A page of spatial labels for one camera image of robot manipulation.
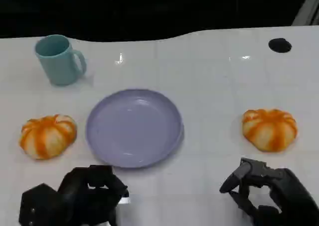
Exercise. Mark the pale green mug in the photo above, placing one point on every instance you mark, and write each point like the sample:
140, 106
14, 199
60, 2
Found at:
58, 69

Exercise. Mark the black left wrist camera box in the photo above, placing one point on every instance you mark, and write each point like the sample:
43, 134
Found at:
37, 206

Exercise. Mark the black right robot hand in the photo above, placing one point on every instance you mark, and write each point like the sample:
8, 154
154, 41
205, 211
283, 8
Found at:
296, 201

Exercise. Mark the lilac plate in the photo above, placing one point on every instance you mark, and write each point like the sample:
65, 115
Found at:
134, 129

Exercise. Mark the orange and white bread roll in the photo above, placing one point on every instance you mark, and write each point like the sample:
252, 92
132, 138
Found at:
270, 131
47, 139

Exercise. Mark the black table grommet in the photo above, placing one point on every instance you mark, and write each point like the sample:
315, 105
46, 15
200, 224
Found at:
279, 45

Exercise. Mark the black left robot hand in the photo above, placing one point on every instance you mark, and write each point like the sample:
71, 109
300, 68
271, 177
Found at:
87, 201

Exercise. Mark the white slanted post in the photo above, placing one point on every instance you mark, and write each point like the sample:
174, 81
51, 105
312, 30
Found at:
307, 12

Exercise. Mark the black backdrop cloth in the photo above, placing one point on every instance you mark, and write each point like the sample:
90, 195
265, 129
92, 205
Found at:
149, 9

